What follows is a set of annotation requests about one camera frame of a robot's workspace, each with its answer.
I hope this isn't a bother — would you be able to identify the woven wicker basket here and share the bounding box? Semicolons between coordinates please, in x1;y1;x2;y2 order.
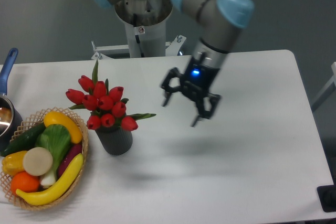
1;108;89;211

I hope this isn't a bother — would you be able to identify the green cucumber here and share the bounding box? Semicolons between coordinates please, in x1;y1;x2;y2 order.
1;123;46;157

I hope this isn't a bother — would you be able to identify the orange fruit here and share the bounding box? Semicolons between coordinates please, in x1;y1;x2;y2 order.
10;172;40;196

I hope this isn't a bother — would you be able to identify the beige round bun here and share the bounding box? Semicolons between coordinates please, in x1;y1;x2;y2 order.
23;147;53;176

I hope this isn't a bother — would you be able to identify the yellow bell pepper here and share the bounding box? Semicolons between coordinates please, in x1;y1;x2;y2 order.
2;151;27;176

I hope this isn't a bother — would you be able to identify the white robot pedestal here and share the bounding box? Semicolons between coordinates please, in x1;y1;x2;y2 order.
91;0;186;59

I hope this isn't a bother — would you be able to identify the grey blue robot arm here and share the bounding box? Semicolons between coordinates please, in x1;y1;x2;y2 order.
94;0;254;121

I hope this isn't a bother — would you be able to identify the green bok choy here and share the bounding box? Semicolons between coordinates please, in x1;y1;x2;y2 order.
35;124;71;189

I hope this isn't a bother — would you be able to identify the blue handled saucepan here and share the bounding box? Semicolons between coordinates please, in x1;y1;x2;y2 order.
1;48;23;151

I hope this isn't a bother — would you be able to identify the dark grey ribbed vase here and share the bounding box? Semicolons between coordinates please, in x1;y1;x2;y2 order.
96;126;133;156

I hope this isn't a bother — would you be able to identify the yellow banana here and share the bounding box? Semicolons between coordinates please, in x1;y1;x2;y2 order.
16;153;84;206

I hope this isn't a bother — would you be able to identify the black box at table edge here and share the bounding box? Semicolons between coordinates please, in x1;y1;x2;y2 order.
317;185;335;212

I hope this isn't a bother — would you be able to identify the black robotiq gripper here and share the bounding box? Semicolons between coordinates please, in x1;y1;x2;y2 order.
160;56;221;127

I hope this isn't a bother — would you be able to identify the red tulip bouquet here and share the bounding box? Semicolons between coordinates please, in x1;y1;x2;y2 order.
65;61;156;131

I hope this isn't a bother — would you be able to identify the purple eggplant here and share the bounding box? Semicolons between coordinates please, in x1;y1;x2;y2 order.
57;143;82;178

